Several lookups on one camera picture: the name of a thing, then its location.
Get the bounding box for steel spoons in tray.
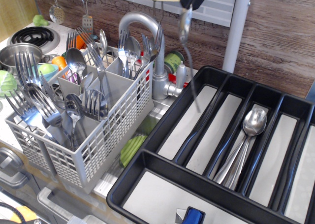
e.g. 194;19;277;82
213;107;267;190

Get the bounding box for green toy cabbage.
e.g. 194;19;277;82
0;70;17;97

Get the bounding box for steel fork back left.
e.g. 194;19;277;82
15;51;41;87

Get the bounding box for black cutlery tray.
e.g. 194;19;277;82
107;66;315;224

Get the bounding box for silver toy faucet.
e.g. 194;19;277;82
119;11;187;99

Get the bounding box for steel pot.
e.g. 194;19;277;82
0;43;45;75

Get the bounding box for blue object bottom edge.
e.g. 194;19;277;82
175;206;205;224

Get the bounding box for hanging toy spatula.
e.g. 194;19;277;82
81;0;93;34

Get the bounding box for hanging toy skimmer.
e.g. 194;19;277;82
49;0;65;25

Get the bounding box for grey plastic cutlery basket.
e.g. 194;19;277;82
4;42;155;194

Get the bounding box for steel spoon near faucet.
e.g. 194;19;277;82
124;36;141;79

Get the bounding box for steel fork near faucet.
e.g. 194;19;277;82
118;30;129;78

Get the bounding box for teal bowl with green ball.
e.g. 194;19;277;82
37;63;59;82

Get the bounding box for small green toy vegetable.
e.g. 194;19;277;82
32;14;49;27

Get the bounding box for green toy can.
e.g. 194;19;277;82
164;51;185;74

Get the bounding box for green striped toy vegetable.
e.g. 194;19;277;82
120;135;147;168

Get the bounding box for big steel spoon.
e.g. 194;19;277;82
178;4;200;113

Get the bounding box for yellow toy bottom left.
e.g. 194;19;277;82
10;206;37;223

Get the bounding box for black stove burner coil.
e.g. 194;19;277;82
9;27;55;47

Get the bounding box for steel spoon centre basket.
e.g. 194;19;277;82
65;48;86;84

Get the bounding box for grey metal post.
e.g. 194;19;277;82
222;0;251;73

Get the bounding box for orange toy carrot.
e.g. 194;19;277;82
51;56;67;71

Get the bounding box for steel fork front left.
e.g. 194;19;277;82
5;91;60;144

